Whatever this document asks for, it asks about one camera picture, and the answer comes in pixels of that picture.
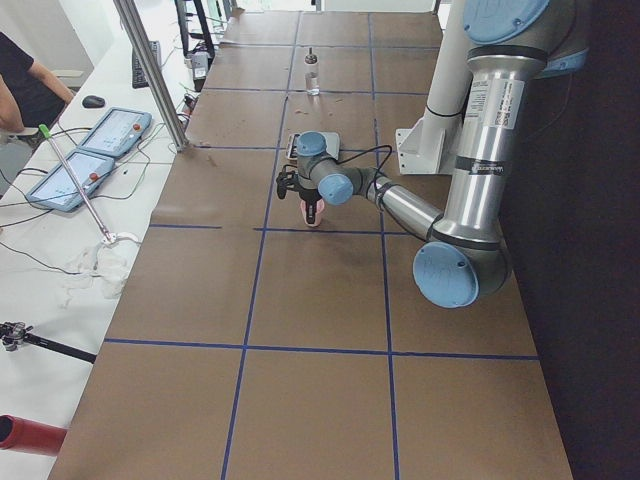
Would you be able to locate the far blue teach pendant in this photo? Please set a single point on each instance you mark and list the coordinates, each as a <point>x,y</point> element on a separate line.
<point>116,132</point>

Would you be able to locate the red cylinder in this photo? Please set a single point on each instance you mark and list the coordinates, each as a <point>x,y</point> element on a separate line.
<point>27,436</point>

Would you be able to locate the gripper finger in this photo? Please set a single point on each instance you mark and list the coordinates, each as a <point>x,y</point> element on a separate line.
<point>310,212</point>

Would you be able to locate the near blue teach pendant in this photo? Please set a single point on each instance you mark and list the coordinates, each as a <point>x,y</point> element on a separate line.
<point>57,190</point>

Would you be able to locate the pink plastic cup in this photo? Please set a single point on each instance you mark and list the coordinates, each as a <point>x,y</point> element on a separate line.
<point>320,210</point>

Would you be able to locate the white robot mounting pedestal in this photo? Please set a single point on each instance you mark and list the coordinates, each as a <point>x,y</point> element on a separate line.
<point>430,146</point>

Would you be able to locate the black computer mouse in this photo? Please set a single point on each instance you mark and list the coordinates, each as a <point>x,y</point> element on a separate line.
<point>93,102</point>

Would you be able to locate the black tripod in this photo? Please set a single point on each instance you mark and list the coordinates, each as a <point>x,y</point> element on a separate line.
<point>14,335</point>

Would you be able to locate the person in black shirt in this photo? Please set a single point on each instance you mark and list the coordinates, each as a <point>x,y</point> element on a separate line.
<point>30,93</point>

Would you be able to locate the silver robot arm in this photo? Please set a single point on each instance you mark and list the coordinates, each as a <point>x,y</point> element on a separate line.
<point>490,52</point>

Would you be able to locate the silver digital kitchen scale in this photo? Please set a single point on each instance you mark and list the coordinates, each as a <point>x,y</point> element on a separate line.
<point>313,143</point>

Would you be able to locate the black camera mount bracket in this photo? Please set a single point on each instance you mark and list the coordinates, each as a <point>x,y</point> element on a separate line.
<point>287,181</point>

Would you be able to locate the blue teach pendant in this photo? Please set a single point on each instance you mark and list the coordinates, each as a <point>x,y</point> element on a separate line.
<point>116,132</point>
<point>57,190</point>

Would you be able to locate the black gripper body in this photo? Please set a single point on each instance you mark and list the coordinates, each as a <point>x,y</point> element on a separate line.
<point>306,194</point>

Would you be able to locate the crumpled white cloth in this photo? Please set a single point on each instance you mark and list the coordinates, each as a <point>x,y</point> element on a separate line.
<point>101,262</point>

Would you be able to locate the aluminium frame post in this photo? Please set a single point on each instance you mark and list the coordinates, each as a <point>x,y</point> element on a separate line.
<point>137,35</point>

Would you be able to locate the black box with label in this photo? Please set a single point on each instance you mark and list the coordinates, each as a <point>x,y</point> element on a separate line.
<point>199,67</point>

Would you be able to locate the metal rod green tip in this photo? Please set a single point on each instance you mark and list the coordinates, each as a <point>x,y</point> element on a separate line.
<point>109,238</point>

